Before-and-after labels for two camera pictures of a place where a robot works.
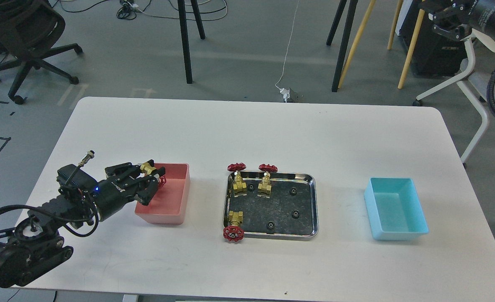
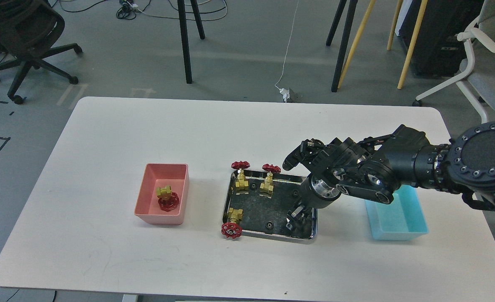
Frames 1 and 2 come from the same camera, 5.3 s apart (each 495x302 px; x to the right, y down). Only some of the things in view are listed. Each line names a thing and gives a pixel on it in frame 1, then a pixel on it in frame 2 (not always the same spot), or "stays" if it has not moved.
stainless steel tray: (291, 213) stays
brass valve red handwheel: (147, 167) → (168, 201)
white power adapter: (286, 93) stays
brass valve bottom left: (234, 232) stays
